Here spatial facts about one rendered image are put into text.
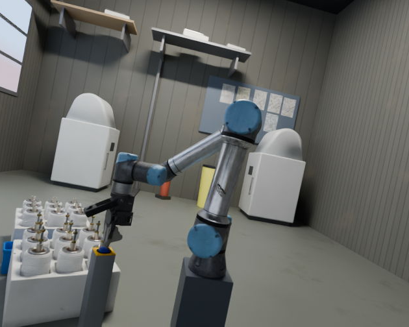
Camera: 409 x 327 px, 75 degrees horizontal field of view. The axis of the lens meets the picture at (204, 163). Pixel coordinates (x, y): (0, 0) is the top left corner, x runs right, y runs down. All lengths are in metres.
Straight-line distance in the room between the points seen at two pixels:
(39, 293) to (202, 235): 0.67
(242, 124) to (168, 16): 4.03
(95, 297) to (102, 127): 2.75
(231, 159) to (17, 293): 0.89
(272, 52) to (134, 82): 2.29
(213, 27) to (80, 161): 2.88
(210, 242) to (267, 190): 2.95
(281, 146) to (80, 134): 2.67
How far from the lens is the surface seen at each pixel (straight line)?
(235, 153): 0.87
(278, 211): 3.90
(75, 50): 4.78
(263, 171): 3.74
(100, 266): 1.10
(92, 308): 1.17
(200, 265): 1.07
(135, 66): 4.53
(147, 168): 0.97
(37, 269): 1.24
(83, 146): 3.72
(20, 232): 1.73
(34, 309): 1.28
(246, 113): 0.86
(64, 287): 1.26
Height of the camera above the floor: 0.74
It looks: 2 degrees down
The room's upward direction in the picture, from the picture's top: 11 degrees clockwise
